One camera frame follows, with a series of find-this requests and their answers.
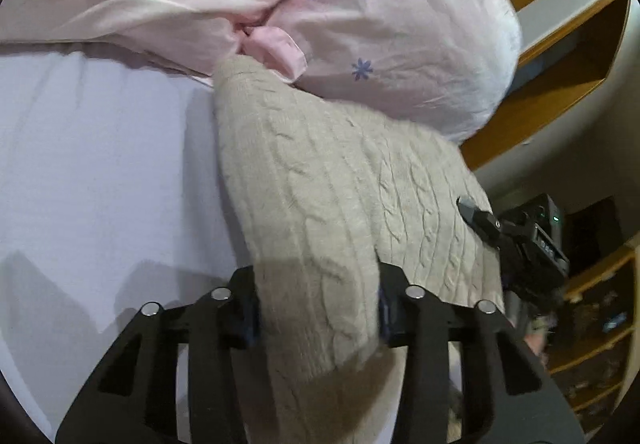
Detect wooden bookshelf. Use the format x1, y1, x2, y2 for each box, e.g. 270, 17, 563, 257
545, 244, 640, 431

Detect white bed sheet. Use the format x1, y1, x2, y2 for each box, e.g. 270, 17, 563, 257
0, 41, 263, 444

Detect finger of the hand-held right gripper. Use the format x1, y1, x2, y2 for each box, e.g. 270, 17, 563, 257
456, 196, 502, 241

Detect person's right forearm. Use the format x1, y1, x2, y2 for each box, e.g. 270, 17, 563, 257
522, 314, 553, 368

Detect beige cable-knit pillow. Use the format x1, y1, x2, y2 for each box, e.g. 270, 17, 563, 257
212, 55, 507, 444

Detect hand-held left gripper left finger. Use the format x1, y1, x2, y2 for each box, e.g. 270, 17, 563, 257
55, 266, 261, 444

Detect wooden headboard shelf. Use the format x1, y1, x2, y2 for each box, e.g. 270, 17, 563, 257
459, 0, 632, 171

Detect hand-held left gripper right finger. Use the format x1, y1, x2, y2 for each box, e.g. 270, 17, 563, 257
377, 263, 586, 444

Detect pink floral pillow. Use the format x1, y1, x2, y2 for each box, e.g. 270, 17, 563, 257
0, 0, 524, 146

